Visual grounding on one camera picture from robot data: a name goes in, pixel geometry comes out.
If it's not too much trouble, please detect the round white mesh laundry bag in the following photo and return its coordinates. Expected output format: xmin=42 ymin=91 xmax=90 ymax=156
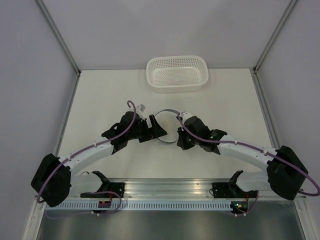
xmin=154 ymin=108 xmax=180 ymax=147

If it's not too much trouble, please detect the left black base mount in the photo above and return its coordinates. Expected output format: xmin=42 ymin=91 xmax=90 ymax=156
xmin=80 ymin=182 xmax=125 ymax=198

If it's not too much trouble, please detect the aluminium mounting rail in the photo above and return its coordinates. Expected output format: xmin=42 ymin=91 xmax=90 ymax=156
xmin=34 ymin=177 xmax=307 ymax=201

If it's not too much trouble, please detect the left aluminium frame post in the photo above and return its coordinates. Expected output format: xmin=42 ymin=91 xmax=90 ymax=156
xmin=34 ymin=0 xmax=81 ymax=77

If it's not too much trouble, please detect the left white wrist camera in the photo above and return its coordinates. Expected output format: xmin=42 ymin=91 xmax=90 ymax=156
xmin=135 ymin=104 xmax=146 ymax=120

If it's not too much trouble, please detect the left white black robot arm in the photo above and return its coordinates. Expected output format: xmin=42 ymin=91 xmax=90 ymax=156
xmin=31 ymin=111 xmax=168 ymax=207

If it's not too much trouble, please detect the right aluminium frame post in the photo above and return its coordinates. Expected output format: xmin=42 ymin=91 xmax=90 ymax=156
xmin=252 ymin=0 xmax=300 ymax=75

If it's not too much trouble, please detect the white perforated plastic basket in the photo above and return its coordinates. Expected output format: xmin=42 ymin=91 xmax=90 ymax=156
xmin=146 ymin=55 xmax=209 ymax=94

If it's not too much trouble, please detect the white slotted cable duct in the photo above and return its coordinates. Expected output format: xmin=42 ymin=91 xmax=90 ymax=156
xmin=45 ymin=200 xmax=233 ymax=211

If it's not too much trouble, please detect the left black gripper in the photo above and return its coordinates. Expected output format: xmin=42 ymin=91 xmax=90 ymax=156
xmin=127 ymin=115 xmax=167 ymax=143

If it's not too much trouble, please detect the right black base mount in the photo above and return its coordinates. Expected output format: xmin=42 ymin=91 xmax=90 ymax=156
xmin=209 ymin=182 xmax=237 ymax=199

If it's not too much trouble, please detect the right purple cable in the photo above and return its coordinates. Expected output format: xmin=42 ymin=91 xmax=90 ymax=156
xmin=176 ymin=112 xmax=320 ymax=196

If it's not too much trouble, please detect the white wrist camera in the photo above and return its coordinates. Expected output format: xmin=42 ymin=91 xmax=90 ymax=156
xmin=177 ymin=111 xmax=193 ymax=124
xmin=135 ymin=104 xmax=146 ymax=120

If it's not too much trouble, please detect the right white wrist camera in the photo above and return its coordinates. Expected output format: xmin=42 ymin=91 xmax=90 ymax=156
xmin=177 ymin=111 xmax=193 ymax=124

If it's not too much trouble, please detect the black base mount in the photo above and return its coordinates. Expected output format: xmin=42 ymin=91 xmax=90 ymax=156
xmin=80 ymin=182 xmax=125 ymax=198
xmin=209 ymin=182 xmax=237 ymax=199

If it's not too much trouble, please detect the aluminium frame post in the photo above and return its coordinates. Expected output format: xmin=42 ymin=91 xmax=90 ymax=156
xmin=252 ymin=0 xmax=300 ymax=75
xmin=34 ymin=0 xmax=81 ymax=77

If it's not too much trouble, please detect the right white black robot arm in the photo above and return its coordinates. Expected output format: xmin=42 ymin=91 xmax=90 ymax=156
xmin=177 ymin=112 xmax=308 ymax=201

